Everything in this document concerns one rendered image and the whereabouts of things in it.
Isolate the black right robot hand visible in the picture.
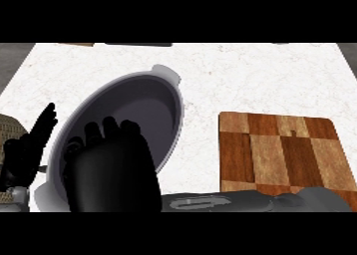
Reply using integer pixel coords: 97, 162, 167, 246
62, 116, 164, 213

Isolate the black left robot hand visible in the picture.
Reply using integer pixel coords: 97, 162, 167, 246
0, 102, 60, 193

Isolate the large grey pot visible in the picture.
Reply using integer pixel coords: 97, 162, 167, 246
32, 64, 186, 213

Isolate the checkered wooden cutting board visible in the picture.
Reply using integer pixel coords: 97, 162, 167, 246
216, 111, 357, 213

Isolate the tan wicker basket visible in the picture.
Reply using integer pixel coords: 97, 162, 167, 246
0, 111, 31, 204

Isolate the flat brown wooden object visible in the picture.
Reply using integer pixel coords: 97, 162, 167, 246
57, 42, 96, 48

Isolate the flat dark grey object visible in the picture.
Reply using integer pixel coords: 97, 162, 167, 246
103, 42, 174, 48

